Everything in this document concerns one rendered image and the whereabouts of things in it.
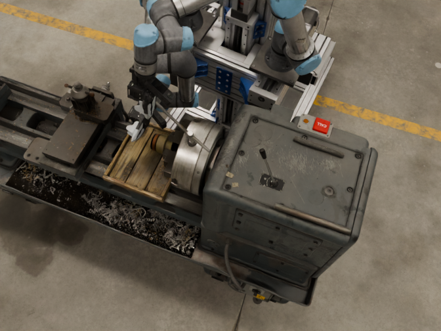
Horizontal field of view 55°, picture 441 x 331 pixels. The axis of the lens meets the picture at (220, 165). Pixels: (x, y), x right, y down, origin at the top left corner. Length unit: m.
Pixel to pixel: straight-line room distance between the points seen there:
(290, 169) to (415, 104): 2.22
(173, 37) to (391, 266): 2.15
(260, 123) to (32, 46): 2.56
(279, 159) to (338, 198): 0.26
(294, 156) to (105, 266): 1.58
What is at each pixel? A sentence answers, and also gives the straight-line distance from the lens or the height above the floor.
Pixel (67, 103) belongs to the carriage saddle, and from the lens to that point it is 2.28.
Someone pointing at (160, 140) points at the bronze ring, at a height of 1.12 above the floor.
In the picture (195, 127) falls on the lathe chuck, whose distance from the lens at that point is 1.72.
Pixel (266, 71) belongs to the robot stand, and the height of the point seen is 1.16.
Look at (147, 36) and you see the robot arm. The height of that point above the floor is 1.71.
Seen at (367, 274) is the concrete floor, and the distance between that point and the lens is 2.96.
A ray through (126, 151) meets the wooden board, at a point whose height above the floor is 0.88.
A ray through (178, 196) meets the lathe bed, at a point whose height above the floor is 0.87.
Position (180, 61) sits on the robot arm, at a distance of 1.70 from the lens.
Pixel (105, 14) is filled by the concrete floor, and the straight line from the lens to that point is 4.00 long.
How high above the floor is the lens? 2.68
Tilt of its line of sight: 62 degrees down
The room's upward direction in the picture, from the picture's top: 6 degrees clockwise
